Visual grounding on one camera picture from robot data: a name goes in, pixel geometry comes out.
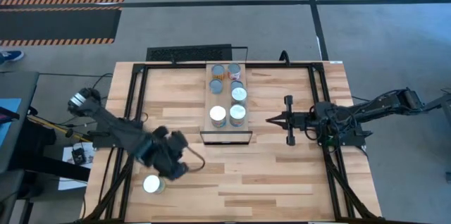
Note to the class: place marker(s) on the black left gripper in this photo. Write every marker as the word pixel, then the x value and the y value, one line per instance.
pixel 172 157

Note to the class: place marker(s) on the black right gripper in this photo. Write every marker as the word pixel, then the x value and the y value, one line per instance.
pixel 299 121

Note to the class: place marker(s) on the tall pea tin can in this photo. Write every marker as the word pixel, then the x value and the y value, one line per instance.
pixel 239 94

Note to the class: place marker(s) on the small blue tin can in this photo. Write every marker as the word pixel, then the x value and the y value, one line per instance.
pixel 215 85
pixel 236 84

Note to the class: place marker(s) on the large tomato tin can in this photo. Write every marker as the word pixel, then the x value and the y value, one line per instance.
pixel 217 113

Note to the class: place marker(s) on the short yellow red can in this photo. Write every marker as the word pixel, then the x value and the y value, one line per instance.
pixel 234 70

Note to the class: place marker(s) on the yellow black patterned tin can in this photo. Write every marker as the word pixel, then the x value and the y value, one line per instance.
pixel 217 70

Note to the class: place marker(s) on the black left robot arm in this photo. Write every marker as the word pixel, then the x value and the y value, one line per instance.
pixel 116 129

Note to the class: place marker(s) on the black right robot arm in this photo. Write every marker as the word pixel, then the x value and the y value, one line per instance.
pixel 373 106

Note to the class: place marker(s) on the large can green label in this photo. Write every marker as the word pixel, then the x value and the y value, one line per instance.
pixel 152 184

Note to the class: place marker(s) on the white label sticker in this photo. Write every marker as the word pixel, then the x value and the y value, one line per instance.
pixel 335 62

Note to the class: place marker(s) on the small black device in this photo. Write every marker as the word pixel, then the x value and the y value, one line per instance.
pixel 79 156

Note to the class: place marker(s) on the white paper sheet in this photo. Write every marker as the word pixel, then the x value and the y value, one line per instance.
pixel 67 153

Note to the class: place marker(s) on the black floor tape strip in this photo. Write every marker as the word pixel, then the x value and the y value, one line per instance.
pixel 314 16
pixel 211 4

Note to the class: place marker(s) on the black equipment stand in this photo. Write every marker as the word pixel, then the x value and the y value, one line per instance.
pixel 53 167

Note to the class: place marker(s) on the grey stand leg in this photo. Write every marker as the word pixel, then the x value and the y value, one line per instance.
pixel 442 101

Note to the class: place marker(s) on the grey desk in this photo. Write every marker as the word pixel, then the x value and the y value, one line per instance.
pixel 21 86

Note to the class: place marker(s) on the blue pad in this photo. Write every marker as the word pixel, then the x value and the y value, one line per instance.
pixel 8 111

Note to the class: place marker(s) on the person's shoe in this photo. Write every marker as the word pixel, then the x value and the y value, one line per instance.
pixel 12 56

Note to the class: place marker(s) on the black aluminium rig frame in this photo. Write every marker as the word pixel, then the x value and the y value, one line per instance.
pixel 282 65

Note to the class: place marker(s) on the wooden shelf with black frame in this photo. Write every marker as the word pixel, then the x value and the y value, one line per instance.
pixel 225 100

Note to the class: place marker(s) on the black arched bracket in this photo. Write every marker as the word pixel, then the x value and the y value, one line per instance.
pixel 284 52

